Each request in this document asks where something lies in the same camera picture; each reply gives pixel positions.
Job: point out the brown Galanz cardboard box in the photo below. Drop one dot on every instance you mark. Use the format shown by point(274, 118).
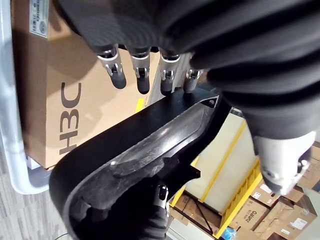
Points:
point(252, 215)

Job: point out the yellow sticker on cardboard box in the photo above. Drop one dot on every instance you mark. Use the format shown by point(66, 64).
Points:
point(140, 105)

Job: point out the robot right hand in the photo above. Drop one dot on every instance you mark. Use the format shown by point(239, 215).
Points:
point(157, 220)

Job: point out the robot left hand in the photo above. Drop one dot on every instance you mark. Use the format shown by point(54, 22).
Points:
point(225, 30)

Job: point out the blue packet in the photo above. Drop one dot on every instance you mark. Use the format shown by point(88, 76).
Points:
point(228, 234)

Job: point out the yellow metal shelf frame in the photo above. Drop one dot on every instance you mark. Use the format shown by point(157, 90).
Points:
point(246, 190)

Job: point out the white label on cardboard box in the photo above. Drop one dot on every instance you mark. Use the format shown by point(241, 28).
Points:
point(40, 17)

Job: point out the grey plastic box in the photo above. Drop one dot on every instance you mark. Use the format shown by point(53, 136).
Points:
point(10, 105)

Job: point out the brown cardboard box white label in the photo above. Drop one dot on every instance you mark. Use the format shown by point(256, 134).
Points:
point(265, 193)
point(290, 220)

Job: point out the brown H3C cardboard box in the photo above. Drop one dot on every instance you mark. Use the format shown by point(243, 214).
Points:
point(32, 100)

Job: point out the black sole-shaped part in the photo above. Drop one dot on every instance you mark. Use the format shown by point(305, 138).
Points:
point(105, 147)

